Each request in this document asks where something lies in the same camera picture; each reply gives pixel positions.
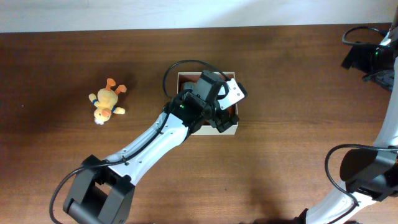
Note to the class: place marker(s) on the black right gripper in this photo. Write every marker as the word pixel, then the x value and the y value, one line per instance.
pixel 360 63

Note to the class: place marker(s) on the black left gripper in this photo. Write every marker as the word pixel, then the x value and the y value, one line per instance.
pixel 219 117

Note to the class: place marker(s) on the yellow duck plush toy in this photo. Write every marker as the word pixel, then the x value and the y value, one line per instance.
pixel 105 102

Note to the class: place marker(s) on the yellow grey toy truck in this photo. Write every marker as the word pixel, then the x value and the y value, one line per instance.
pixel 187 86

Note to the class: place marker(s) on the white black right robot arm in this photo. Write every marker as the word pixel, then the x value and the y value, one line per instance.
pixel 363 175

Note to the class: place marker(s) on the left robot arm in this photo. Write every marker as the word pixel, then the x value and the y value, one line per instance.
pixel 102 190

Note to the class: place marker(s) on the white cardboard box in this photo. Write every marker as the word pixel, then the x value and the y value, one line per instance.
pixel 207 129

